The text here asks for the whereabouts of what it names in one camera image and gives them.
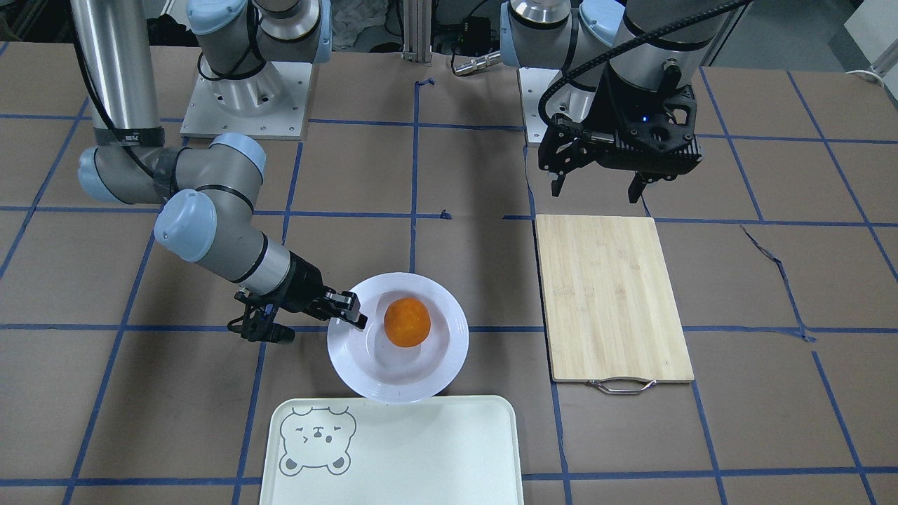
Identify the cream bear tray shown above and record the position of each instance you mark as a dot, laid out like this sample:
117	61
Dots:
441	450

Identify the aluminium frame post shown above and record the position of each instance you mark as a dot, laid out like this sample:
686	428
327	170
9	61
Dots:
417	23

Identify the wooden cutting board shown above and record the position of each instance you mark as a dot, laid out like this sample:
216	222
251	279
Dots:
609	309

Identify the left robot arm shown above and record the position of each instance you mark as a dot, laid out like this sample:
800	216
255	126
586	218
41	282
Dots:
635	38

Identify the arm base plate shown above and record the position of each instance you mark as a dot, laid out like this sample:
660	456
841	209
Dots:
573	100
271	105

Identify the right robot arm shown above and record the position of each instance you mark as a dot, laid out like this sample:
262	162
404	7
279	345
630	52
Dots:
207	196

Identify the white round plate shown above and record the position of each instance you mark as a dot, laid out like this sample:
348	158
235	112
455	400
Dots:
368	363

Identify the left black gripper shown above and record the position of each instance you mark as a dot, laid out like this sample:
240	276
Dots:
616	104

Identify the orange fruit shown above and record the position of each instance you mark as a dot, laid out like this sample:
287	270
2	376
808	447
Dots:
407	322

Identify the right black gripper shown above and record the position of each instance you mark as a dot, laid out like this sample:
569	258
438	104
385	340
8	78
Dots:
302	284

